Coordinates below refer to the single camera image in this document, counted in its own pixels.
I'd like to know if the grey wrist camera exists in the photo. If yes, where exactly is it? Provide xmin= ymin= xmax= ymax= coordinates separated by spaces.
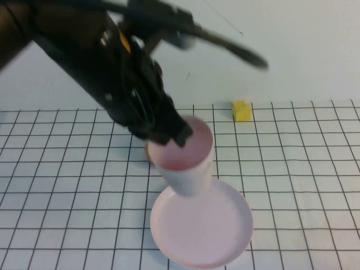
xmin=165 ymin=27 xmax=198 ymax=52

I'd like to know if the small yellow foam block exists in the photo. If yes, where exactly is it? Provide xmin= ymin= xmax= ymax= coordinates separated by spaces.
xmin=232 ymin=100 xmax=252 ymax=122

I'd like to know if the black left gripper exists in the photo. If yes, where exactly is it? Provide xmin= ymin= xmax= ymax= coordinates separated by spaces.
xmin=97 ymin=38 xmax=195 ymax=149

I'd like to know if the white black-grid table cloth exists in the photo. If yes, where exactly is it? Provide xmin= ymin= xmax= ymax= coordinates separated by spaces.
xmin=0 ymin=100 xmax=360 ymax=270

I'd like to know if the orange fruit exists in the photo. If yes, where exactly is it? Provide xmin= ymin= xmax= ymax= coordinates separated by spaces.
xmin=143 ymin=142 xmax=154 ymax=165

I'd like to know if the black sleeved cable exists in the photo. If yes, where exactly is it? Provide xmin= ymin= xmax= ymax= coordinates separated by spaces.
xmin=102 ymin=0 xmax=270 ymax=71

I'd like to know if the pale pink round plate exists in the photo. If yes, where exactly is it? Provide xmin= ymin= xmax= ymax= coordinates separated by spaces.
xmin=150 ymin=178 xmax=254 ymax=269

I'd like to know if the pale pink plastic cup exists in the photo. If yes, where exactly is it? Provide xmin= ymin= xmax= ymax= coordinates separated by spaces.
xmin=147 ymin=115 xmax=215 ymax=198

